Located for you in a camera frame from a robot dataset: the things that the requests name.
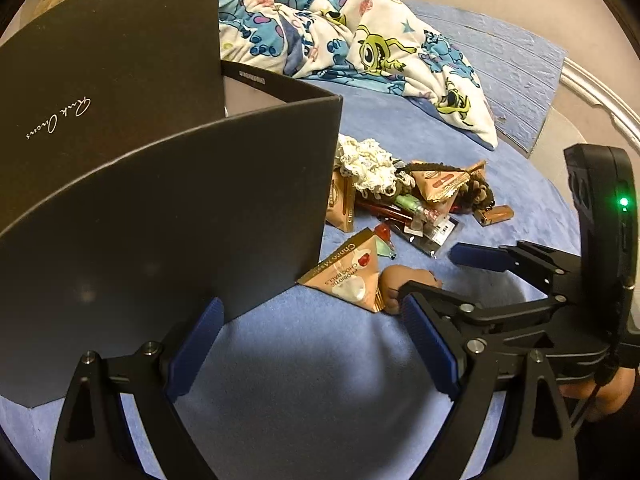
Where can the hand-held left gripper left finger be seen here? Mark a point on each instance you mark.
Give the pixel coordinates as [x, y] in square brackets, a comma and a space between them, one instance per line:
[197, 350]

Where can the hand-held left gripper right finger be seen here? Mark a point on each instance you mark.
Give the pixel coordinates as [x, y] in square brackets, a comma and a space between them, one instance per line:
[430, 355]

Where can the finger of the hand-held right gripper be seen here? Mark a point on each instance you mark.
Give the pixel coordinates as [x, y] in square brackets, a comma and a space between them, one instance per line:
[450, 305]
[475, 255]

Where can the brown doll head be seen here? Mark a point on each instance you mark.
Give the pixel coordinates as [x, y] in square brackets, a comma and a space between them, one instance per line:
[395, 280]

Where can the dark grey cardboard box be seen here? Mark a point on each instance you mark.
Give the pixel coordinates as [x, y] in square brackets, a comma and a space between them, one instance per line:
[175, 235]

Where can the person's right hand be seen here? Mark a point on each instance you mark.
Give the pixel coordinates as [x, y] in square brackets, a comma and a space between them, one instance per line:
[612, 395]

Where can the triangular snack packet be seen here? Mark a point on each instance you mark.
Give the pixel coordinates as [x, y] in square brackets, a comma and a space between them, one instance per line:
[342, 202]
[350, 275]
[440, 185]

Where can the green lip balm tube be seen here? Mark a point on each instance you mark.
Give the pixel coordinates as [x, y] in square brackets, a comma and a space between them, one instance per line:
[409, 203]

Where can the dark red pen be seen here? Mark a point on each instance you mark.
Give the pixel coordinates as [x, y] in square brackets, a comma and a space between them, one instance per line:
[392, 212]

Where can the blue bed sheet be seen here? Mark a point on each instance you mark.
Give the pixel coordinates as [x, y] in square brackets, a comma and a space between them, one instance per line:
[300, 385]

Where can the cream lace scrunchie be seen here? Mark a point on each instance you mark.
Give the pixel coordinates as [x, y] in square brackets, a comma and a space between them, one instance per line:
[370, 165]

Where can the cartoon printed blanket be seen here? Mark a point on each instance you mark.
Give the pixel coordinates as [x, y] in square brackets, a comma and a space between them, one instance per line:
[350, 25]

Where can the dark grey box lid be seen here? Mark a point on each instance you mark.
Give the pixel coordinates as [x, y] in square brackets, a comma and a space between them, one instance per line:
[100, 60]

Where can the white bed frame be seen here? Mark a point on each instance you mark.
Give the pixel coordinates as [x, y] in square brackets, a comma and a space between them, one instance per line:
[600, 91]

